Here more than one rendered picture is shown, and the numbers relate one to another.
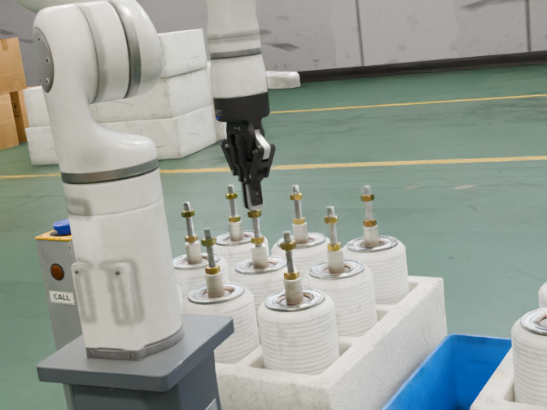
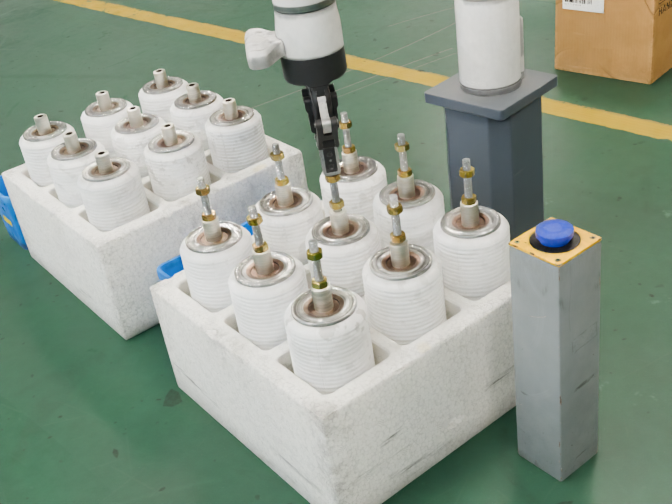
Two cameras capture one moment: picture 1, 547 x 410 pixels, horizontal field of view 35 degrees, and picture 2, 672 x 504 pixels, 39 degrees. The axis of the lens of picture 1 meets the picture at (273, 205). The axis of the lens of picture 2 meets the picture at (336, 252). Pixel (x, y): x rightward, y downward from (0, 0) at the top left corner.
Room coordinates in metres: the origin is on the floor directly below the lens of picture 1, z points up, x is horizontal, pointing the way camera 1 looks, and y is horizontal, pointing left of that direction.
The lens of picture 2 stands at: (2.12, 0.45, 0.86)
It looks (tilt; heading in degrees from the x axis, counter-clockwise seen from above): 32 degrees down; 204
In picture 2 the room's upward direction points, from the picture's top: 9 degrees counter-clockwise
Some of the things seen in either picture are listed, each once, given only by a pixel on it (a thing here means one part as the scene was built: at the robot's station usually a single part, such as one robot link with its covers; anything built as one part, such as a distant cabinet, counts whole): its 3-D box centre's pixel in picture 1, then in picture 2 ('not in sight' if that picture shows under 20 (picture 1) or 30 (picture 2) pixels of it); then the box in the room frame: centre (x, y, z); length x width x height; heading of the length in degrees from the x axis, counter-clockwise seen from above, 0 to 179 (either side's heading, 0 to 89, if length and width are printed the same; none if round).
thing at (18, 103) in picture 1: (18, 114); not in sight; (5.19, 1.46, 0.15); 0.30 x 0.24 x 0.30; 62
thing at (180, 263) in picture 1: (194, 261); (400, 262); (1.23, 0.13, 0.25); 0.08 x 0.08 x 0.01
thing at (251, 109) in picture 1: (243, 123); (316, 80); (1.17, 0.03, 0.46); 0.08 x 0.08 x 0.09
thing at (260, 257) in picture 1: (260, 257); (339, 221); (1.17, 0.03, 0.26); 0.02 x 0.02 x 0.03
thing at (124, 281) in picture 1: (124, 259); (487, 29); (0.81, 0.15, 0.39); 0.09 x 0.09 x 0.17; 65
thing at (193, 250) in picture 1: (193, 253); (399, 253); (1.23, 0.13, 0.26); 0.02 x 0.02 x 0.03
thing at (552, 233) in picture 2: (67, 228); (554, 235); (1.26, 0.31, 0.32); 0.04 x 0.04 x 0.02
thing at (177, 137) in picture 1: (159, 133); not in sight; (3.99, 0.49, 0.09); 0.39 x 0.39 x 0.18; 69
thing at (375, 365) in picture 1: (275, 370); (354, 330); (1.17, 0.03, 0.09); 0.39 x 0.39 x 0.18; 58
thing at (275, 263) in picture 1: (260, 265); (340, 230); (1.17, 0.03, 0.25); 0.08 x 0.08 x 0.01
